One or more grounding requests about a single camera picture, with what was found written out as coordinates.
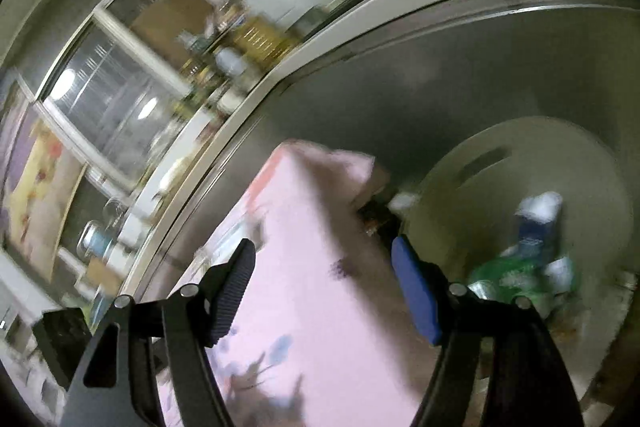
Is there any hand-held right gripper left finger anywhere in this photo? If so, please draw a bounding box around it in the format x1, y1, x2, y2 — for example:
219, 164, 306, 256
62, 238, 256, 427

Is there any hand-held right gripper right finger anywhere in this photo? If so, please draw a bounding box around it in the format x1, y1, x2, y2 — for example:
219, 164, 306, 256
391, 236, 583, 427

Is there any beige round plastic bin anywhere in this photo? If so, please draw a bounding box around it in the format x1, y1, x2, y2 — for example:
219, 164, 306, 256
417, 116, 636, 408

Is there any pink leaf-printed tablecloth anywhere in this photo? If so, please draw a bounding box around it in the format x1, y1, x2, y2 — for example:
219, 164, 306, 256
155, 139, 451, 427

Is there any green crumpled packet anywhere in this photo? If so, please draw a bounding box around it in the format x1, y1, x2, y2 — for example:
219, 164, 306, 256
467, 257, 551, 308

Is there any blue and white carton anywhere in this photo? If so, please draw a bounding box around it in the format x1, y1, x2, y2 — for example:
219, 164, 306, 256
515, 192, 563, 258

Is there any grey kitchen counter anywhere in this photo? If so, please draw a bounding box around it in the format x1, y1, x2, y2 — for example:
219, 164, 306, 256
120, 0, 640, 308

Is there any barred kitchen window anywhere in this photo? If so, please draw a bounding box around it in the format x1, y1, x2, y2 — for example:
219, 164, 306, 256
42, 7, 236, 218

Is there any translucent white plastic jug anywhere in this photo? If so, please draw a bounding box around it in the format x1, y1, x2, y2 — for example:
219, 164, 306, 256
214, 46, 247, 75

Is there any large yellow oil bottle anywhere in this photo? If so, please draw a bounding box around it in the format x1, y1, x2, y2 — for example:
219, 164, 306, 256
232, 17, 293, 60

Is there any yellow printed wall poster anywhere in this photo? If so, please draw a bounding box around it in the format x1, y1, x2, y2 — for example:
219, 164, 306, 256
5, 117, 87, 278

